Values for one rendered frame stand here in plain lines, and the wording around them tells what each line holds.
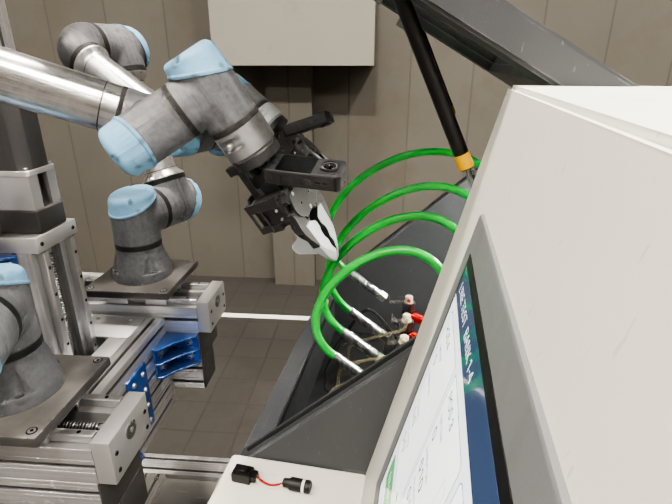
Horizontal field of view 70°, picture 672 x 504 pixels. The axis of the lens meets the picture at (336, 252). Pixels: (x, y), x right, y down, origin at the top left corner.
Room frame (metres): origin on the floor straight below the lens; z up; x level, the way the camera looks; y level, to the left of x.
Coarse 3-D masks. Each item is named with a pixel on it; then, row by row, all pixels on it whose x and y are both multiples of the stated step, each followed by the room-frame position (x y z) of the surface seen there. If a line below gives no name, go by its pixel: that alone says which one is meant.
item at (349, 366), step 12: (372, 252) 0.68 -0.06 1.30; (384, 252) 0.67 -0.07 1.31; (396, 252) 0.67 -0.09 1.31; (408, 252) 0.66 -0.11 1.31; (420, 252) 0.66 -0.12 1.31; (348, 264) 0.69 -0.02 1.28; (360, 264) 0.68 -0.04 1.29; (432, 264) 0.66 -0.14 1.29; (336, 276) 0.69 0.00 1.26; (324, 288) 0.69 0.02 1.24; (324, 300) 0.69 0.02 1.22; (312, 312) 0.70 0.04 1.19; (312, 324) 0.69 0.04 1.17; (324, 348) 0.69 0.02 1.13; (336, 360) 0.68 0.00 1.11; (348, 360) 0.69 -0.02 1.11; (348, 372) 0.68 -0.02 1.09
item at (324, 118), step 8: (320, 112) 1.13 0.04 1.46; (328, 112) 1.12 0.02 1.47; (304, 120) 1.13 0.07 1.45; (312, 120) 1.12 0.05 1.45; (320, 120) 1.12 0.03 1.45; (328, 120) 1.12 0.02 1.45; (288, 128) 1.13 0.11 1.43; (296, 128) 1.13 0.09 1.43; (304, 128) 1.13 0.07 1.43; (312, 128) 1.14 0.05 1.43
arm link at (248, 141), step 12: (252, 120) 0.66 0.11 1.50; (264, 120) 0.68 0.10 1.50; (240, 132) 0.65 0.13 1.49; (252, 132) 0.65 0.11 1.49; (264, 132) 0.67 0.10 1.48; (228, 144) 0.65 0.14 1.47; (240, 144) 0.65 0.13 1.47; (252, 144) 0.65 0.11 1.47; (264, 144) 0.66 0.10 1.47; (228, 156) 0.67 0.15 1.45; (240, 156) 0.65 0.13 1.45; (252, 156) 0.66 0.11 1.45
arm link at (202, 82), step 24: (192, 48) 0.64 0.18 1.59; (216, 48) 0.67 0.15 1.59; (168, 72) 0.64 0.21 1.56; (192, 72) 0.63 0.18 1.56; (216, 72) 0.64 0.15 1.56; (192, 96) 0.63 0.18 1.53; (216, 96) 0.64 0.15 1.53; (240, 96) 0.66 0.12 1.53; (192, 120) 0.63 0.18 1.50; (216, 120) 0.64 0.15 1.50; (240, 120) 0.65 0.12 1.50
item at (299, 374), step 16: (320, 320) 1.09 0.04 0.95; (304, 336) 1.02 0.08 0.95; (304, 352) 0.95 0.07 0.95; (320, 352) 1.06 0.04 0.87; (288, 368) 0.88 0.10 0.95; (304, 368) 0.89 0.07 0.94; (288, 384) 0.83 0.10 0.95; (304, 384) 0.90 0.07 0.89; (272, 400) 0.78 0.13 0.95; (288, 400) 0.78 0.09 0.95; (304, 400) 0.90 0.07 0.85; (272, 416) 0.73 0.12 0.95; (288, 416) 0.78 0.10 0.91; (256, 432) 0.69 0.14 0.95
